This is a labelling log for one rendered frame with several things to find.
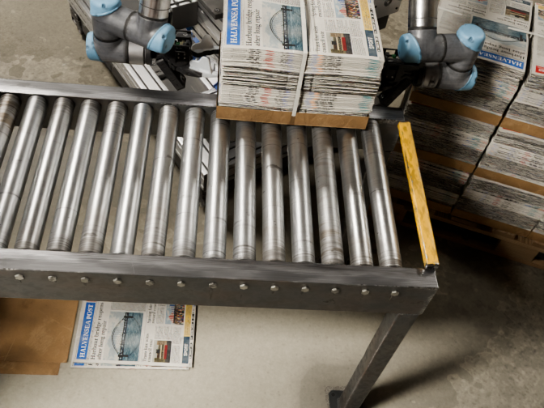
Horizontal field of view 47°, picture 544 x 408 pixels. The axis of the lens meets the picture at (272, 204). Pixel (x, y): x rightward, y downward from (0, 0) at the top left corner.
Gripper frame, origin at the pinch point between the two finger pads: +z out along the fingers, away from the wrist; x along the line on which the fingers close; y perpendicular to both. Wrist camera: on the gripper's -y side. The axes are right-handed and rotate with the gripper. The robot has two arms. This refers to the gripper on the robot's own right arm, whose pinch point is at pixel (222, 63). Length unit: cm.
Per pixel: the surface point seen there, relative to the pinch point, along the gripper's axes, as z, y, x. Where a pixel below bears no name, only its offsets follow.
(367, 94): 34.8, 11.8, -23.1
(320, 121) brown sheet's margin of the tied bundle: 25.1, 2.0, -22.8
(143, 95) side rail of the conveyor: -19.2, -0.4, -15.5
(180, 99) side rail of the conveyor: -9.9, -0.4, -15.7
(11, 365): -59, -83, -50
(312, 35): 20.0, 22.6, -17.0
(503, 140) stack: 90, -23, 3
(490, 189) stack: 95, -46, 3
